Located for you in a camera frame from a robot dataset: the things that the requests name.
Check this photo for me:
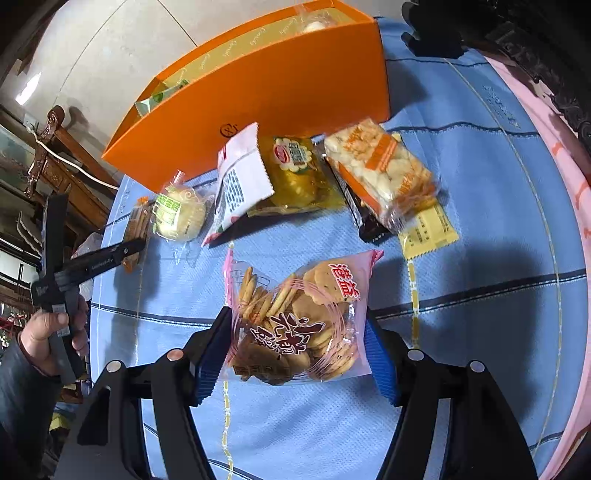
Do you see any round yellow-green cake packet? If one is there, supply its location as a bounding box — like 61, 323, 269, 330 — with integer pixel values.
152, 170, 214, 243

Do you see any pink cookie bag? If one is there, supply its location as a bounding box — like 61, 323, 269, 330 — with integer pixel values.
223, 250, 384, 386

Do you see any small yellow sachet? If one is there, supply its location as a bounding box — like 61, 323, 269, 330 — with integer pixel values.
398, 202, 459, 260

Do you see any dark carved wooden sofa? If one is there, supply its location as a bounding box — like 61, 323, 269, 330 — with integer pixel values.
402, 1, 590, 149

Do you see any orange white pastry packet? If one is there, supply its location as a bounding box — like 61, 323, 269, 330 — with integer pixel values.
324, 118, 439, 233

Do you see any green snack packet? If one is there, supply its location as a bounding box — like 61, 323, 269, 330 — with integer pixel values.
135, 79, 189, 117

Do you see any orange rice cracker packet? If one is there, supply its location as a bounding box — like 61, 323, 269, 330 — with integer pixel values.
122, 196, 154, 273

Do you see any white pink snack packet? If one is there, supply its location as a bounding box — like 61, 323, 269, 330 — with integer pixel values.
202, 122, 274, 246

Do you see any white power cable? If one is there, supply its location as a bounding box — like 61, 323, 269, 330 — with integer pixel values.
32, 135, 120, 191

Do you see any orange cardboard box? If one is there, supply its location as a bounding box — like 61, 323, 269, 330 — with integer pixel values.
102, 1, 391, 191

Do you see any clear white candy bag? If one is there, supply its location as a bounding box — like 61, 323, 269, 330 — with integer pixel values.
297, 5, 339, 34

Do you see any person's dark sleeve forearm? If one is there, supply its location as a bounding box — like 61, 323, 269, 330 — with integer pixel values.
1, 332, 62, 479

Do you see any snickers chocolate bar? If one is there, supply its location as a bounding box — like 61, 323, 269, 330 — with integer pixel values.
322, 154, 394, 243

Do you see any pink cushion cover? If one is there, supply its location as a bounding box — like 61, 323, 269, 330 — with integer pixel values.
487, 56, 590, 479

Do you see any person's left hand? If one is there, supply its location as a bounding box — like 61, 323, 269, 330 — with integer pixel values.
19, 295, 88, 376

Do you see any blue tablecloth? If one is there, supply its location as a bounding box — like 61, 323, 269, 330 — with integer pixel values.
90, 18, 588, 479

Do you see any carved wooden chair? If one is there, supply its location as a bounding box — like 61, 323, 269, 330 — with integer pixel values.
0, 104, 122, 287

